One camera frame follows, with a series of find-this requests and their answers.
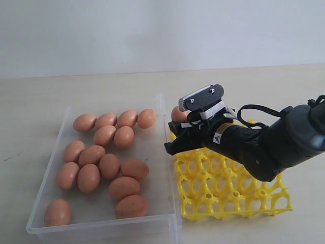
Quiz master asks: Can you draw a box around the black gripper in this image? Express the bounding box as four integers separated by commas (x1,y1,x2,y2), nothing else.
164,116,260,163

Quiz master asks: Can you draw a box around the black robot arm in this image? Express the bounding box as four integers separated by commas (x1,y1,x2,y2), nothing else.
165,95,324,182

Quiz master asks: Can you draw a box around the yellow plastic egg tray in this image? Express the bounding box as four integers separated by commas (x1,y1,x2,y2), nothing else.
169,118,294,221

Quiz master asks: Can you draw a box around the clear plastic bin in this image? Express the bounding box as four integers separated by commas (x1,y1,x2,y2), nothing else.
26,94,182,243

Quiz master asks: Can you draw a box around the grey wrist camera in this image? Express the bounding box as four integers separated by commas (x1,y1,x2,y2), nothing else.
178,84,225,119

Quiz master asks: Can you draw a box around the black cable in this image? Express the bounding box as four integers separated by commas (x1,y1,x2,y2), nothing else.
235,98,325,130

